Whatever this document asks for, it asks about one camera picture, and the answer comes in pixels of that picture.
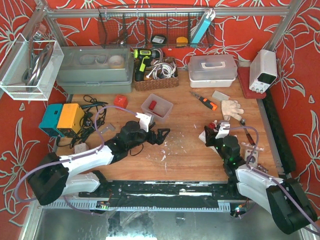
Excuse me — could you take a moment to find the small white socket part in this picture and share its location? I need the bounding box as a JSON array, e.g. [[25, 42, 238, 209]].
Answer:
[[244, 148, 259, 167]]

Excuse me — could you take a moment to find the white cube adapter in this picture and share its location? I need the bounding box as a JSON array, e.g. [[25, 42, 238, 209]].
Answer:
[[74, 142, 89, 154]]

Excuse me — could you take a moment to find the white work glove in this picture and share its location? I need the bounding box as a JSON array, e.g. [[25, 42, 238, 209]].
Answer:
[[221, 100, 244, 121]]

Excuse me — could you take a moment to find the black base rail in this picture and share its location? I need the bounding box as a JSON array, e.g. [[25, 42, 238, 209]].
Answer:
[[78, 180, 247, 208]]

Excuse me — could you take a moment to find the grey plastic storage box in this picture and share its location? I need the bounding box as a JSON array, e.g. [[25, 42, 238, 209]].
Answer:
[[56, 46, 134, 95]]

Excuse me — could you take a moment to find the teal box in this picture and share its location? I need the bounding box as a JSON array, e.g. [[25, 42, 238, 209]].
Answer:
[[38, 103, 64, 137]]

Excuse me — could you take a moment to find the yellow tape measure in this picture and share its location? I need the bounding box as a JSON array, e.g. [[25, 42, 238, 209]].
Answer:
[[176, 36, 189, 48]]

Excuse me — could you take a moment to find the black power cable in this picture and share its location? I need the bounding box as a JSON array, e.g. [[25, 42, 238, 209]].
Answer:
[[56, 94, 109, 151]]

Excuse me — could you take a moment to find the clear acrylic box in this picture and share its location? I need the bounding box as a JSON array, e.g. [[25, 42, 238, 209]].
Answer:
[[0, 34, 64, 101]]

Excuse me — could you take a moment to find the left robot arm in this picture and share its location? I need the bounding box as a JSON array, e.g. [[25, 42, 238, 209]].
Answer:
[[27, 120, 171, 206]]

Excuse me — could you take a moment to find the orange black screwdriver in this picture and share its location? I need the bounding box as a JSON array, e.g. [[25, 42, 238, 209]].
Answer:
[[190, 91, 218, 111]]

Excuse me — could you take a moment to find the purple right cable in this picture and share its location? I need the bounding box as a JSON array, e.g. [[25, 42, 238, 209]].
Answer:
[[228, 126, 320, 231]]

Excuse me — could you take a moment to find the white cable coil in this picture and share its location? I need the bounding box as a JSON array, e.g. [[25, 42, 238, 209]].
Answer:
[[147, 62, 177, 80]]

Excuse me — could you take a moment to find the green yellow cordless drill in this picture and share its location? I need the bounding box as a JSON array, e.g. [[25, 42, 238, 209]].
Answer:
[[133, 48, 161, 82]]

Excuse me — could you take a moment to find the white peg base plate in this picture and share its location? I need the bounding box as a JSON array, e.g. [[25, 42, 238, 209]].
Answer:
[[198, 131, 218, 154]]

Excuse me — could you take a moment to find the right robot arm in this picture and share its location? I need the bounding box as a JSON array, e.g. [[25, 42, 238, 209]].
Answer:
[[204, 122, 320, 235]]

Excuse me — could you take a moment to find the yellow box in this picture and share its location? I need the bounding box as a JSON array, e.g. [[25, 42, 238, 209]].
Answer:
[[56, 103, 85, 138]]

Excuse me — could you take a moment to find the metal angle bracket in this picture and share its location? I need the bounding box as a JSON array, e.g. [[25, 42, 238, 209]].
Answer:
[[100, 123, 115, 134]]

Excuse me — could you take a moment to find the red tray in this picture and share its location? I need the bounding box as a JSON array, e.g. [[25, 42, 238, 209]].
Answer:
[[237, 66, 267, 100]]

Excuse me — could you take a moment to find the brown handle tool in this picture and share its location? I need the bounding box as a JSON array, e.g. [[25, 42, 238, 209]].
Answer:
[[239, 118, 256, 146]]

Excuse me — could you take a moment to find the black wire basket shelf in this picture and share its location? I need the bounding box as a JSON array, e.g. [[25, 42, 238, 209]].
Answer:
[[97, 3, 215, 48]]

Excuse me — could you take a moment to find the white plastic toolbox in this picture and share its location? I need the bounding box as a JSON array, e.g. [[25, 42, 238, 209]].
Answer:
[[188, 54, 238, 88]]

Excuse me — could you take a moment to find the purple cable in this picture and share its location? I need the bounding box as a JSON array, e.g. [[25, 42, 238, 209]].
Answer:
[[13, 105, 141, 216], [228, 126, 320, 231]]

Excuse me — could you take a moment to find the woven wicker basket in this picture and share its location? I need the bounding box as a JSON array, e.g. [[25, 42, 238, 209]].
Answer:
[[132, 69, 179, 91]]

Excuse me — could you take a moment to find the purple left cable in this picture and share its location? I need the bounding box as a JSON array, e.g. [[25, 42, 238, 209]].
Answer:
[[13, 105, 141, 216]]

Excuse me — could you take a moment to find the black foam strip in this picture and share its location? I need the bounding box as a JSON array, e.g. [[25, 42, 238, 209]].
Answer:
[[262, 89, 296, 174]]

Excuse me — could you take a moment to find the blue book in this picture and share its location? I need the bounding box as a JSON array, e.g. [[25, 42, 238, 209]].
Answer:
[[190, 13, 212, 48]]

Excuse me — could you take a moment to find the white power supply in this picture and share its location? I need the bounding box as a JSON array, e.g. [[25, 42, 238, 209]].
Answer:
[[249, 49, 277, 94]]

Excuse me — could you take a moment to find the aluminium frame bar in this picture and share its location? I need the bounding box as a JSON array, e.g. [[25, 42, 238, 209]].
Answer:
[[47, 6, 289, 19]]

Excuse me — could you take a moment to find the red cube block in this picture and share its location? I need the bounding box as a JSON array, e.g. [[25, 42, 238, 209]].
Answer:
[[113, 94, 128, 109]]

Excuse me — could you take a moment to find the translucent plastic spring bin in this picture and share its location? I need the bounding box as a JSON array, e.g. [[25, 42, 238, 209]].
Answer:
[[141, 93, 174, 123]]

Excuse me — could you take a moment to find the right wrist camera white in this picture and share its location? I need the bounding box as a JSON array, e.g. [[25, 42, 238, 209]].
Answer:
[[215, 121, 231, 139]]

